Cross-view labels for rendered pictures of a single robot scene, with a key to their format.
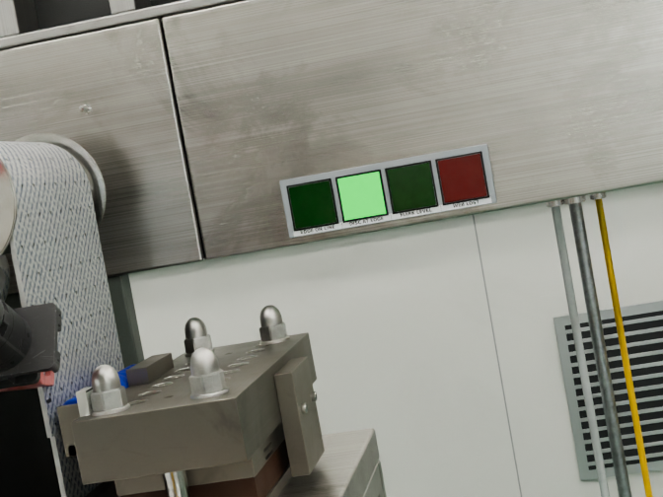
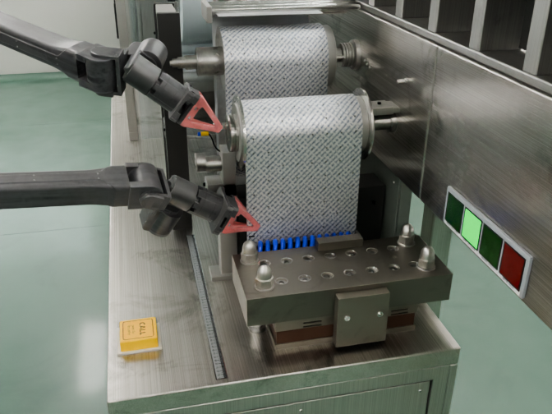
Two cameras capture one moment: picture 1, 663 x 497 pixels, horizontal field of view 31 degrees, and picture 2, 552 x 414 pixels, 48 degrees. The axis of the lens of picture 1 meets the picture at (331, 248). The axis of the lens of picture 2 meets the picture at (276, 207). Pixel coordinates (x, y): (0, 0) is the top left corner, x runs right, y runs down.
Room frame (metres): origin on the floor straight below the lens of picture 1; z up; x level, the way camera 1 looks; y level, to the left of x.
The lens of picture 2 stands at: (0.77, -0.76, 1.67)
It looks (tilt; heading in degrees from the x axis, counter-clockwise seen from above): 26 degrees down; 68
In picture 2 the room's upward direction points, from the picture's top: straight up
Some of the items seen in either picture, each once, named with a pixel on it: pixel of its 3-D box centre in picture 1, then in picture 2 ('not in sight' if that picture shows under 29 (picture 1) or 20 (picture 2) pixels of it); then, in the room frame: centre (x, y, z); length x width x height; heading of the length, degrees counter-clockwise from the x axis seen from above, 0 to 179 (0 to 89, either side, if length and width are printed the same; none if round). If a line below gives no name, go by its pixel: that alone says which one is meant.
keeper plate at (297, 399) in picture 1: (302, 414); (361, 318); (1.28, 0.06, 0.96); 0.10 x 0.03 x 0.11; 171
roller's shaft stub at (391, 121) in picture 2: not in sight; (377, 122); (1.44, 0.31, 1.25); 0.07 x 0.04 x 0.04; 171
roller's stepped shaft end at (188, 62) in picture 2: not in sight; (183, 62); (1.11, 0.62, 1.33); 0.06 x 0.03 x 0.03; 171
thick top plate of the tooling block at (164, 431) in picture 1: (211, 397); (338, 277); (1.28, 0.16, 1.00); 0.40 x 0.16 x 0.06; 171
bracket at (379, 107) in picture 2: not in sight; (381, 106); (1.45, 0.31, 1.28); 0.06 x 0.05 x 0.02; 171
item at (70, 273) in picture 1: (75, 326); (302, 205); (1.26, 0.28, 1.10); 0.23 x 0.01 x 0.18; 171
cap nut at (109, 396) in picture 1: (107, 388); (249, 250); (1.12, 0.23, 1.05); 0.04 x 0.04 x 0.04
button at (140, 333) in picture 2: not in sight; (138, 333); (0.90, 0.24, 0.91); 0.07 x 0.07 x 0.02; 81
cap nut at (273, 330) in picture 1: (271, 322); (427, 256); (1.43, 0.09, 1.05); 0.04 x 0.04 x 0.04
